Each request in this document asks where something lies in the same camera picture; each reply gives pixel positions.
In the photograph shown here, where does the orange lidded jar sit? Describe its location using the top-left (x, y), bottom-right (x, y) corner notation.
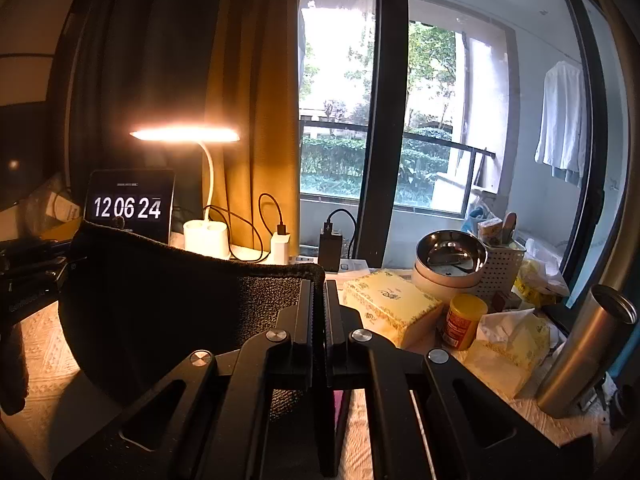
top-left (442, 294), bottom-right (488, 351)

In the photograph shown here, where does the white usb charger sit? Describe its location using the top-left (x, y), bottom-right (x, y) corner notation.
top-left (270, 222), bottom-right (291, 266)

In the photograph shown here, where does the white hanging shirt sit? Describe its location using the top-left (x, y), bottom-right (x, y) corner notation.
top-left (535, 61), bottom-right (587, 186)

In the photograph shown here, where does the white perforated basket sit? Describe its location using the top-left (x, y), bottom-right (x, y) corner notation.
top-left (474, 242), bottom-right (526, 304)

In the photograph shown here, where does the black power adapter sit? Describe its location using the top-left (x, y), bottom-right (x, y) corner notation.
top-left (318, 220), bottom-right (343, 273)

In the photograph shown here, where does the soft tissue pack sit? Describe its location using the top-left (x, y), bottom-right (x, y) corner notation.
top-left (463, 309), bottom-right (550, 399)

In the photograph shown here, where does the purple and grey towel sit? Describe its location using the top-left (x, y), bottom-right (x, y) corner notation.
top-left (58, 222), bottom-right (324, 406)

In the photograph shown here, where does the steel tumbler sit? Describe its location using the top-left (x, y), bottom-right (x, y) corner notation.
top-left (536, 284), bottom-right (638, 418)

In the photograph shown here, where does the yellow tissue box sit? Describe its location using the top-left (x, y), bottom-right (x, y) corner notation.
top-left (343, 270), bottom-right (445, 349)

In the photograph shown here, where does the yellow curtain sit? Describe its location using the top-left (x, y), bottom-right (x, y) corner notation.
top-left (205, 0), bottom-right (299, 248)

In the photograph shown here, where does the steel bowl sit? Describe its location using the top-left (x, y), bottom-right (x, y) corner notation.
top-left (414, 230), bottom-right (488, 278)

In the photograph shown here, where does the white desk lamp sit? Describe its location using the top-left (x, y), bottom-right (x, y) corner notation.
top-left (130, 122), bottom-right (240, 260)

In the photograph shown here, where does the dark green curtain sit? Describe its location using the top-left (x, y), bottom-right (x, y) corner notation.
top-left (65, 0), bottom-right (219, 212)

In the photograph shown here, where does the white power strip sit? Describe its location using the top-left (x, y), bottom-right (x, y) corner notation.
top-left (291, 256), bottom-right (370, 275)

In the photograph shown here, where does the tablet showing clock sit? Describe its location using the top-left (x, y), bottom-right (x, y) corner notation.
top-left (84, 168), bottom-right (176, 244)

